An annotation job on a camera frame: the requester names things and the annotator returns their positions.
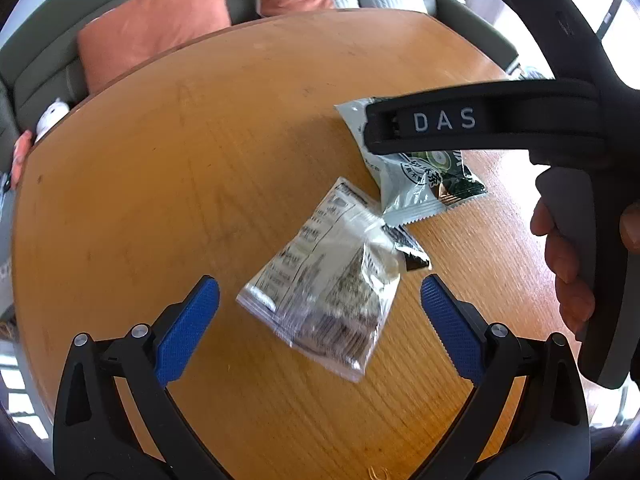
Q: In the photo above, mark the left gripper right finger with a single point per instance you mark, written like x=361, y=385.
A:
x=526, y=415

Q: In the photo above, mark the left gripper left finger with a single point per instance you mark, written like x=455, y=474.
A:
x=114, y=417

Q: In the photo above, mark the green snack packet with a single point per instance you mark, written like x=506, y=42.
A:
x=414, y=186

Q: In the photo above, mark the silver snack packet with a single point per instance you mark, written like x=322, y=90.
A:
x=328, y=293

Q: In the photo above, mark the person right hand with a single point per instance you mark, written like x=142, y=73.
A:
x=576, y=299

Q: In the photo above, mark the pink plush toy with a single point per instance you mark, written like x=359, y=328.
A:
x=21, y=157

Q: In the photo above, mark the white plush toy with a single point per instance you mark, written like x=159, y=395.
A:
x=54, y=113

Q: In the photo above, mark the green leather sofa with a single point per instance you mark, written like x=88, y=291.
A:
x=55, y=53

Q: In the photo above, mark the large orange cushion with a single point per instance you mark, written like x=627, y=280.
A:
x=137, y=30

